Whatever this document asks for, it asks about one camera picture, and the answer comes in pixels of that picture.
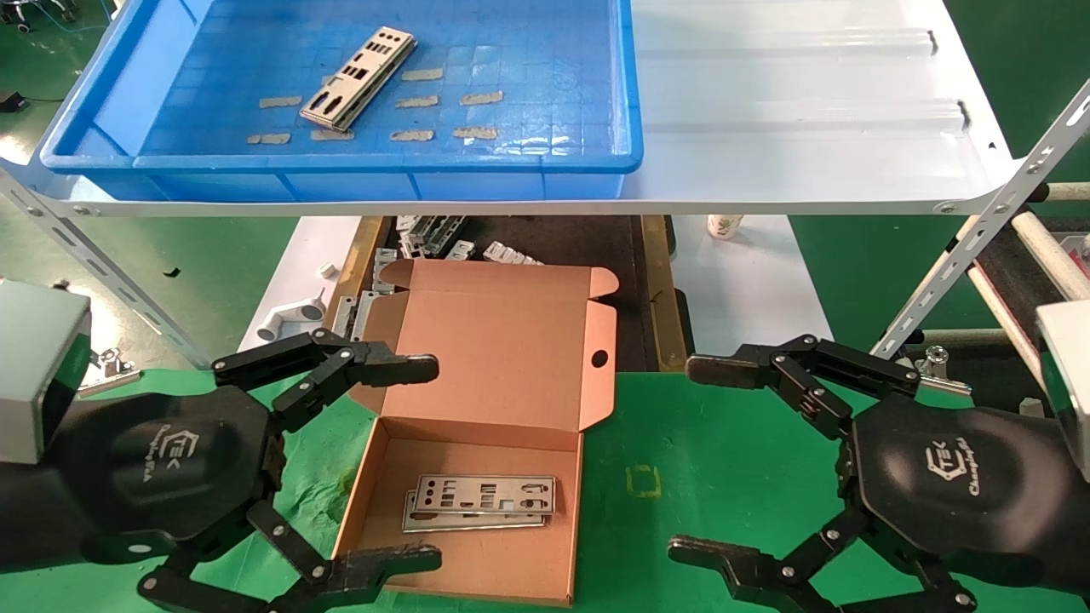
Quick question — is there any black chair wheel base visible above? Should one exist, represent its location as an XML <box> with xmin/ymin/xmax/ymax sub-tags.
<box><xmin>0</xmin><ymin>0</ymin><xmax>77</xmax><ymax>33</ymax></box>

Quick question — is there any white plastic tube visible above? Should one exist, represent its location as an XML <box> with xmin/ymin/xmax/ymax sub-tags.
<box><xmin>1026</xmin><ymin>181</ymin><xmax>1090</xmax><ymax>203</ymax></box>
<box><xmin>1009</xmin><ymin>210</ymin><xmax>1090</xmax><ymax>301</ymax></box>
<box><xmin>967</xmin><ymin>264</ymin><xmax>1048</xmax><ymax>384</ymax></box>

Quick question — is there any white metal shelf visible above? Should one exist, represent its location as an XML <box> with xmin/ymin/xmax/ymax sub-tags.
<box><xmin>0</xmin><ymin>0</ymin><xmax>1018</xmax><ymax>218</ymax></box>

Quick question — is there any silver binder clip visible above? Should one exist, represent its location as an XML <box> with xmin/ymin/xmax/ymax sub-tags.
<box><xmin>78</xmin><ymin>347</ymin><xmax>141</xmax><ymax>398</ymax></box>
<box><xmin>907</xmin><ymin>345</ymin><xmax>973</xmax><ymax>397</ymax></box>

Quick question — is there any green cloth mat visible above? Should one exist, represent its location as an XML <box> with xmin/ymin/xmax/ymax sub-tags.
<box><xmin>0</xmin><ymin>368</ymin><xmax>1090</xmax><ymax>613</ymax></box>

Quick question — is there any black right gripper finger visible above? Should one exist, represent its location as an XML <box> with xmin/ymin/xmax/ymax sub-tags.
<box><xmin>686</xmin><ymin>335</ymin><xmax>921</xmax><ymax>439</ymax></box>

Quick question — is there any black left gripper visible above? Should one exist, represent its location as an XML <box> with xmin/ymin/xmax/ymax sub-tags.
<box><xmin>0</xmin><ymin>328</ymin><xmax>442</xmax><ymax>613</ymax></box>

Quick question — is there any white slotted angle strut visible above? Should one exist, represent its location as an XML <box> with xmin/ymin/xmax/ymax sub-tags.
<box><xmin>0</xmin><ymin>166</ymin><xmax>214</xmax><ymax>369</ymax></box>
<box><xmin>864</xmin><ymin>78</ymin><xmax>1090</xmax><ymax>369</ymax></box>

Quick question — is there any metal io shield plate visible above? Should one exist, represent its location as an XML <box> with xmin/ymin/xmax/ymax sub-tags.
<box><xmin>411</xmin><ymin>474</ymin><xmax>556</xmax><ymax>517</ymax></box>
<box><xmin>300</xmin><ymin>26</ymin><xmax>417</xmax><ymax>133</ymax></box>
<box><xmin>402</xmin><ymin>490</ymin><xmax>546</xmax><ymax>534</ymax></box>

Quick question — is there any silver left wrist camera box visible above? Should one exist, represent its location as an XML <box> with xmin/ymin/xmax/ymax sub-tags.
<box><xmin>0</xmin><ymin>279</ymin><xmax>92</xmax><ymax>466</ymax></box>

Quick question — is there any brown cardboard box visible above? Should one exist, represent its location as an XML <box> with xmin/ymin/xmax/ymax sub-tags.
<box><xmin>328</xmin><ymin>258</ymin><xmax>618</xmax><ymax>607</ymax></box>

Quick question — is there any white pipe fitting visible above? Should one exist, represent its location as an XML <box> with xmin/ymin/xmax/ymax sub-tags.
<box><xmin>255</xmin><ymin>288</ymin><xmax>326</xmax><ymax>343</ymax></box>

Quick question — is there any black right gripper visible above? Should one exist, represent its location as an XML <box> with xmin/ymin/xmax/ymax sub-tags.
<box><xmin>667</xmin><ymin>393</ymin><xmax>1090</xmax><ymax>613</ymax></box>

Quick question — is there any blue plastic tray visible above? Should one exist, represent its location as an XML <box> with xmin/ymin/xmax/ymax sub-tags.
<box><xmin>40</xmin><ymin>0</ymin><xmax>644</xmax><ymax>203</ymax></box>

